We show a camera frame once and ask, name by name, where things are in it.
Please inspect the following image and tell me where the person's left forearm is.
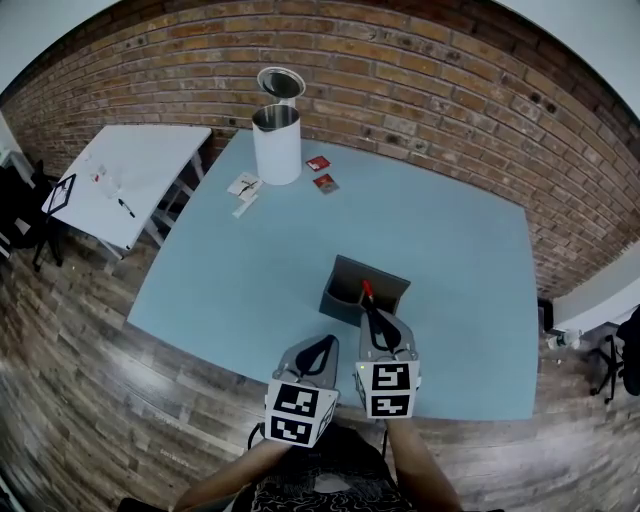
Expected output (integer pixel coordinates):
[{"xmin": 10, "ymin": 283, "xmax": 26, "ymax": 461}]
[{"xmin": 173, "ymin": 439, "xmax": 302, "ymax": 512}]

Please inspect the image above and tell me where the person's black patterned shirt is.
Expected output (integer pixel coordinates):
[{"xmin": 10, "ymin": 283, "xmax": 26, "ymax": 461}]
[{"xmin": 248, "ymin": 423, "xmax": 417, "ymax": 512}]

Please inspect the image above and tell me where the dark grey divided box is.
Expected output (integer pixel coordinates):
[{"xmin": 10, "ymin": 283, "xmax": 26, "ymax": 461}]
[{"xmin": 318, "ymin": 254, "xmax": 413, "ymax": 330}]

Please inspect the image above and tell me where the clear water bottle red label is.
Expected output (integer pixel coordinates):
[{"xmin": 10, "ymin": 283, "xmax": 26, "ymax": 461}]
[{"xmin": 87, "ymin": 161, "xmax": 124, "ymax": 200}]

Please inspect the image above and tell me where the white printed card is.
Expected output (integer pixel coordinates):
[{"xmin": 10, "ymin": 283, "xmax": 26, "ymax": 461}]
[{"xmin": 226, "ymin": 171, "xmax": 264, "ymax": 198}]

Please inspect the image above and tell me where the white side table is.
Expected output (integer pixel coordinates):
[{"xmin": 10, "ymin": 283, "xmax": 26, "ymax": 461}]
[{"xmin": 40, "ymin": 124, "xmax": 214, "ymax": 262}]

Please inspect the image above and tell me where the white sachet strip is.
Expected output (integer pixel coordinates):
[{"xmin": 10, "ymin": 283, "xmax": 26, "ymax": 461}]
[{"xmin": 230, "ymin": 193, "xmax": 260, "ymax": 219}]

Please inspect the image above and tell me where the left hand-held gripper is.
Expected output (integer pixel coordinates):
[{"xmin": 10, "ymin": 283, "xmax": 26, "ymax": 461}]
[{"xmin": 263, "ymin": 333, "xmax": 342, "ymax": 448}]

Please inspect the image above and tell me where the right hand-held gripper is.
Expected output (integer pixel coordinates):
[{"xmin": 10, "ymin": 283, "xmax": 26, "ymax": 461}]
[{"xmin": 354, "ymin": 307, "xmax": 422, "ymax": 421}]

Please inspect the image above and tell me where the black office chair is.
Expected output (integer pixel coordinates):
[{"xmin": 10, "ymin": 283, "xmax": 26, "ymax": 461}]
[{"xmin": 0, "ymin": 158, "xmax": 65, "ymax": 274}]

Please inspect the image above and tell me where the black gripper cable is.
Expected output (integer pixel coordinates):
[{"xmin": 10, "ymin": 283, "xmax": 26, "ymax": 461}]
[{"xmin": 246, "ymin": 421, "xmax": 267, "ymax": 454}]

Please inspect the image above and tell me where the white electric kettle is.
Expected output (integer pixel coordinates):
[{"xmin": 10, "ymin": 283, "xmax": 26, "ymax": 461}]
[{"xmin": 250, "ymin": 65, "xmax": 308, "ymax": 187}]

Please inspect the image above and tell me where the person's right forearm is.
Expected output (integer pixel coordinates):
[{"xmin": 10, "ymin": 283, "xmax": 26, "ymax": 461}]
[{"xmin": 383, "ymin": 416, "xmax": 465, "ymax": 512}]

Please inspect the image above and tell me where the white desk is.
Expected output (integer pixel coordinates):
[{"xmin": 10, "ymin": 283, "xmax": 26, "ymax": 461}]
[{"xmin": 551, "ymin": 238, "xmax": 640, "ymax": 337}]

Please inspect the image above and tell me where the black swivel chair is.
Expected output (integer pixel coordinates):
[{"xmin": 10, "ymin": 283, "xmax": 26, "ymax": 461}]
[{"xmin": 588, "ymin": 303, "xmax": 640, "ymax": 405}]

